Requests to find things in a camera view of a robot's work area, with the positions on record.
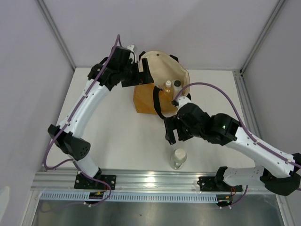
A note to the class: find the slotted cable duct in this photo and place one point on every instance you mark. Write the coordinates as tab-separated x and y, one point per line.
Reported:
129	197

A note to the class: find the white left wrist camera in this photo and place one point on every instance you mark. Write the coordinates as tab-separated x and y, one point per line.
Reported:
132	53

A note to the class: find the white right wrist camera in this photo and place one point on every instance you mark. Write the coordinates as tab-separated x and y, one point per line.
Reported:
180	102

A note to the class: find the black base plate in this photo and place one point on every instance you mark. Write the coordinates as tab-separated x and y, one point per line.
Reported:
209	183
84	183

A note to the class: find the aluminium mounting rail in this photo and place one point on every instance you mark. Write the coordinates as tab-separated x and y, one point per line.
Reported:
135	181

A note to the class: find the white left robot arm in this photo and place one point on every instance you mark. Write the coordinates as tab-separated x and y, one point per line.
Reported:
67	135

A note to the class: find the mustard canvas tote bag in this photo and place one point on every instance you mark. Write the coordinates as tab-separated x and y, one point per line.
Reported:
150	98

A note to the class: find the clear bottle white cap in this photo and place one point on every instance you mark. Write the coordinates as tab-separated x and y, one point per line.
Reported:
178	158

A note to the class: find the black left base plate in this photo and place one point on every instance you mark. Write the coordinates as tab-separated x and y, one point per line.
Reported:
84	183

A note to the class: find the clear yellow liquid bottle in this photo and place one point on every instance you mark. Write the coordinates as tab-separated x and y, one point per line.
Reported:
167	88

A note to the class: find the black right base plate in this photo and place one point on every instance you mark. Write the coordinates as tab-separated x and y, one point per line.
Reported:
209	183

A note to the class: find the white square bottle black cap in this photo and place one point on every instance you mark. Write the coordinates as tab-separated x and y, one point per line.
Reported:
177	86

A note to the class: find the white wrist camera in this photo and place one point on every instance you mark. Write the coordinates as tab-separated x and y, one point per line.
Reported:
132	53
180	102

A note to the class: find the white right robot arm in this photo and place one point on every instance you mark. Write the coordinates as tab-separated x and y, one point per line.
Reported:
275	169

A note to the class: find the left aluminium frame post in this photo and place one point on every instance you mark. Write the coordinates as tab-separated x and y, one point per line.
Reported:
56	33

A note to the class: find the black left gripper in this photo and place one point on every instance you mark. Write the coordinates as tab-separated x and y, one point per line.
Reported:
141	78

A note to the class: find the aluminium frame post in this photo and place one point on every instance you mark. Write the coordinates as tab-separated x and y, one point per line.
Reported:
280	4
56	33

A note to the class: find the right aluminium frame post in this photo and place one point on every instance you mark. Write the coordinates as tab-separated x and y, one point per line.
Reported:
280	4

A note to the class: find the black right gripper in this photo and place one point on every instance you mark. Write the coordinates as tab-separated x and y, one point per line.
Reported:
171	124

